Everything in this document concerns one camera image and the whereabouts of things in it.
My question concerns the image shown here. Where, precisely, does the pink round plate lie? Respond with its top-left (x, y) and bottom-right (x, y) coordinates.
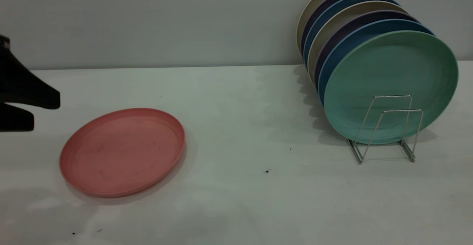
top-left (59, 108), bottom-right (186, 198)

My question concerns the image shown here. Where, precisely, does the metal wire plate rack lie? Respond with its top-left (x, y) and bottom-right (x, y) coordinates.
top-left (347, 95), bottom-right (424, 165)

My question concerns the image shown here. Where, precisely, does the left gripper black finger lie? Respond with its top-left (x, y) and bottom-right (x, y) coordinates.
top-left (0, 49), bottom-right (61, 109)
top-left (0, 104), bottom-right (34, 132)

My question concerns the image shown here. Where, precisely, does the green round plate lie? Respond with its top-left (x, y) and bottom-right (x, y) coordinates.
top-left (323, 30), bottom-right (459, 145)

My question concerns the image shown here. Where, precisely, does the dark purple round plate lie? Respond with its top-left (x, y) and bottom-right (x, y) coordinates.
top-left (300, 0), bottom-right (387, 53)
top-left (313, 10), bottom-right (420, 90)

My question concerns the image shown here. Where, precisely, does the blue round plate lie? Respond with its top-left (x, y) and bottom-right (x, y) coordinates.
top-left (303, 0), bottom-right (399, 68)
top-left (318, 19), bottom-right (435, 107)

